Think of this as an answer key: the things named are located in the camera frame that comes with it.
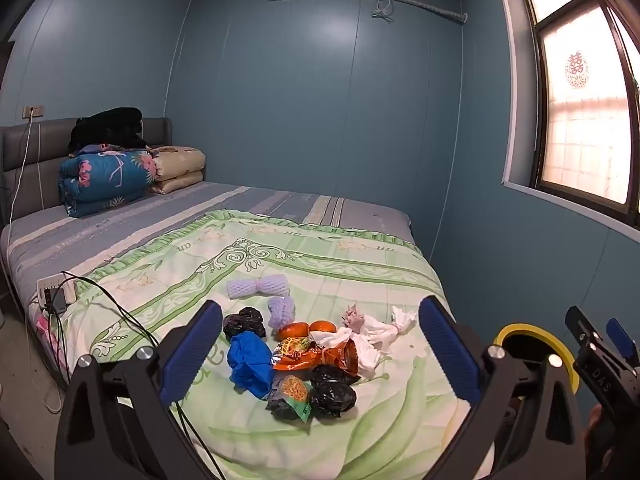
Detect black cable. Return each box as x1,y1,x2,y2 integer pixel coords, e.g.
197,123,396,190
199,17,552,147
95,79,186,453
59,271,226,480
45,307,71,391

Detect red window decoration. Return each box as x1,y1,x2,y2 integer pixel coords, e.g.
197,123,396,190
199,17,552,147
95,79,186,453
565,51,591,90

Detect small colourful foil packet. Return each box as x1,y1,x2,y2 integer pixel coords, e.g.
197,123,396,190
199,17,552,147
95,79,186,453
274,337,314,361

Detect black clothes pile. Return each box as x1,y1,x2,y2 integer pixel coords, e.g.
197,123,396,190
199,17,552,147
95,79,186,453
67,107,151,156

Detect grey power adapter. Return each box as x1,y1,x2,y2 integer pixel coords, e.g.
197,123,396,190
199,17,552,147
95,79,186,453
44,287,69,314

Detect person's right hand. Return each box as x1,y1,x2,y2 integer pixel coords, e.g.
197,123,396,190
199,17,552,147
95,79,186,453
586,403,604,442

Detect orange snack packet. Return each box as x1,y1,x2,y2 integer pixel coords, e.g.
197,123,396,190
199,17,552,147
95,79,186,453
272,332,362,377

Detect white charging cable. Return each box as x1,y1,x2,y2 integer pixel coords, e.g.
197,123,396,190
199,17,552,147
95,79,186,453
2,112,36,231

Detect grey padded headboard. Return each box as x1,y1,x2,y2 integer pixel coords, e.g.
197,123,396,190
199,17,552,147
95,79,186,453
0,116,174,226

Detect folded beige quilt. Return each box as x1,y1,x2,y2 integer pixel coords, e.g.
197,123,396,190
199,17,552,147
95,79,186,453
147,146,207,196

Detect bow-shaped purple foam net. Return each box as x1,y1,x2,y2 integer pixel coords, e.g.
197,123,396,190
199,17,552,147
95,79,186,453
226,276,292,302

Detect folded blue floral quilt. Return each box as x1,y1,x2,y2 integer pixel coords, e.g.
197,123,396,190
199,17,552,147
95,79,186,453
58,144,159,219

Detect black plastic bag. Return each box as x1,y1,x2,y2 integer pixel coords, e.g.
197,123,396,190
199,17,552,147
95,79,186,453
310,364,347,387
307,380,359,417
222,307,267,340

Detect round bin with yellow rim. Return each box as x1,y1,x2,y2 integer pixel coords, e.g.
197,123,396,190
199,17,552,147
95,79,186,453
492,323,581,396

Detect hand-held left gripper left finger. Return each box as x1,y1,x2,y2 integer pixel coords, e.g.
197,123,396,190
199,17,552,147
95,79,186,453
55,301,224,480

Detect white wrapped pipe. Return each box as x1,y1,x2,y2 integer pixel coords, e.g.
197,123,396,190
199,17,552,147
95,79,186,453
375,0,469,24

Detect white power strip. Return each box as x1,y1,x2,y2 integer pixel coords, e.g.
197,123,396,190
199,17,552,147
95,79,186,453
36,275,79,311

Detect brown framed window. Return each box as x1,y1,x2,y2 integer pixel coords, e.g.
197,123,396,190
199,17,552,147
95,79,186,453
492,0,640,231

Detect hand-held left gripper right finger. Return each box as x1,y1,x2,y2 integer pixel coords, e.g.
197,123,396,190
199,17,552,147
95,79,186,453
418,295,596,480

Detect green floral blanket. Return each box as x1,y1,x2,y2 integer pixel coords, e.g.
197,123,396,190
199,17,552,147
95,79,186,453
35,210,496,480

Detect blue plastic bag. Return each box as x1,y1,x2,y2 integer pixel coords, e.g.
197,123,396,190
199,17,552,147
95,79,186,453
227,331,276,401

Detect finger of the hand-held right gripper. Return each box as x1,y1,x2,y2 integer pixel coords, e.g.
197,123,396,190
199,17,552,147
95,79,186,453
606,317,640,363
565,306,640,428

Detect grey green snack packet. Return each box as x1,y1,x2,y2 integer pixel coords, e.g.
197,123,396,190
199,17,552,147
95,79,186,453
265,375,314,424

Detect bed with striped sheet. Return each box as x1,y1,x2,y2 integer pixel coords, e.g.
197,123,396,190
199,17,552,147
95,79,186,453
0,180,496,480

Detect rolled purple foam net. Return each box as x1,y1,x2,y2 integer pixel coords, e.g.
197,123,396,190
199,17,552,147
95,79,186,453
267,296,297,331

